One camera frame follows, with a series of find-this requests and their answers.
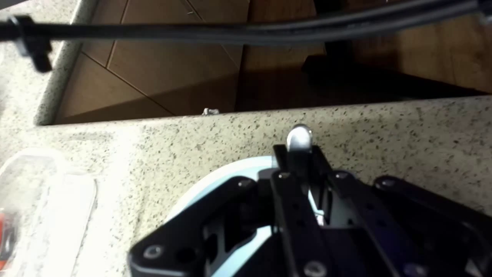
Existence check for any white spoon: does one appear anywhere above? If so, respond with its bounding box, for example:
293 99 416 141
286 125 326 227

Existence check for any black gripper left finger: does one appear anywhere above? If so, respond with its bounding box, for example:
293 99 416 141
127 145 326 277

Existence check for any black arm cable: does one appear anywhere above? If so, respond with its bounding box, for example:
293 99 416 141
0 0 492 75

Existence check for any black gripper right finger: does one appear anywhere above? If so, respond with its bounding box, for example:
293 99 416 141
310 147 492 277

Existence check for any light blue front bowl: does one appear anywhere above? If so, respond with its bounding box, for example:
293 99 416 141
166 156 276 277

